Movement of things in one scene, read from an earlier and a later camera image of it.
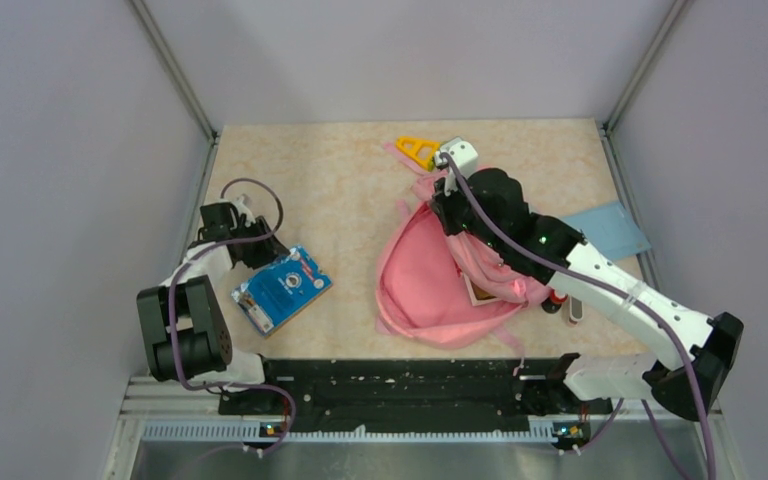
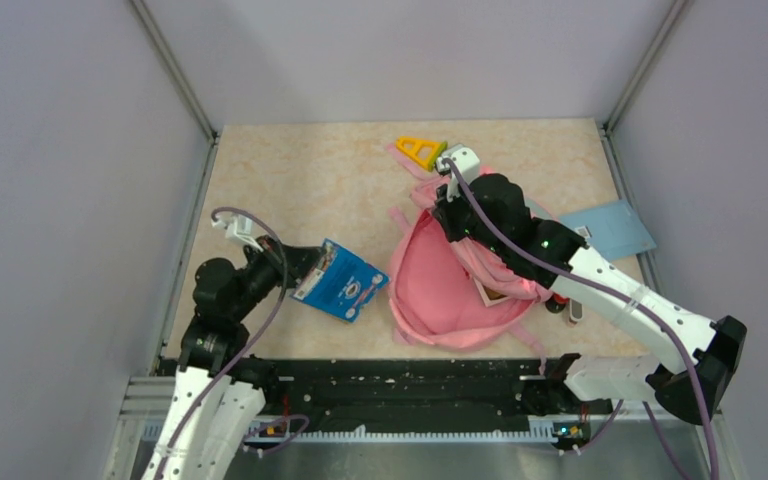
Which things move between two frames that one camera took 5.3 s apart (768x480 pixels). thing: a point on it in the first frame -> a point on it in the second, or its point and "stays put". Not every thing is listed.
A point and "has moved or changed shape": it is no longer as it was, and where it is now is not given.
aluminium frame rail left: (192, 106) stays put
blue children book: (286, 287) has moved or changed shape
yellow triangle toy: (422, 151) stays put
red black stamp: (553, 302) stays put
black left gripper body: (257, 253) -> (265, 271)
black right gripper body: (455, 215) stays put
